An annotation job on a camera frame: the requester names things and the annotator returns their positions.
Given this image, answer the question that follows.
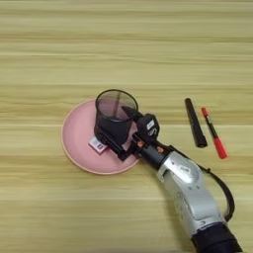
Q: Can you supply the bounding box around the pink round plate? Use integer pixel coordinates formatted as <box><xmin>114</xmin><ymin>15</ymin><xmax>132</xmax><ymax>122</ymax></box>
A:
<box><xmin>60</xmin><ymin>98</ymin><xmax>141</xmax><ymax>176</ymax></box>

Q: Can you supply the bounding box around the black mesh pen cup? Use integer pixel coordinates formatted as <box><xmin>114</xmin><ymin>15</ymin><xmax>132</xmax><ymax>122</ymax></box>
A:
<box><xmin>93</xmin><ymin>88</ymin><xmax>139</xmax><ymax>146</ymax></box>

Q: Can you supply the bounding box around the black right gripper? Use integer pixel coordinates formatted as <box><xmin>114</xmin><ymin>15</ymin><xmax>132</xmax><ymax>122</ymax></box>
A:
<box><xmin>93</xmin><ymin>105</ymin><xmax>174</xmax><ymax>171</ymax></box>

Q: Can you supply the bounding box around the red black marker pen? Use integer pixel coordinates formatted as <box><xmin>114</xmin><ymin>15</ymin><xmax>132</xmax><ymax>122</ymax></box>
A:
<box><xmin>201</xmin><ymin>107</ymin><xmax>229</xmax><ymax>160</ymax></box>

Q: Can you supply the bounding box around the small white pink eraser box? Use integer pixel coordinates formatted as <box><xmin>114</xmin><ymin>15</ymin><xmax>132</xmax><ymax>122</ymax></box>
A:
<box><xmin>88</xmin><ymin>136</ymin><xmax>109</xmax><ymax>155</ymax></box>

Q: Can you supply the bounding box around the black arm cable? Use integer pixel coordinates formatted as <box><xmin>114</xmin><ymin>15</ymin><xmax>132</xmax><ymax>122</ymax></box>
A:
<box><xmin>171</xmin><ymin>146</ymin><xmax>236</xmax><ymax>222</ymax></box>

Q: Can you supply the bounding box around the black box with white label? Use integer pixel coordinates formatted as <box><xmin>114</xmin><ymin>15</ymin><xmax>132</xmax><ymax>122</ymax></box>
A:
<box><xmin>136</xmin><ymin>113</ymin><xmax>161</xmax><ymax>143</ymax></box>

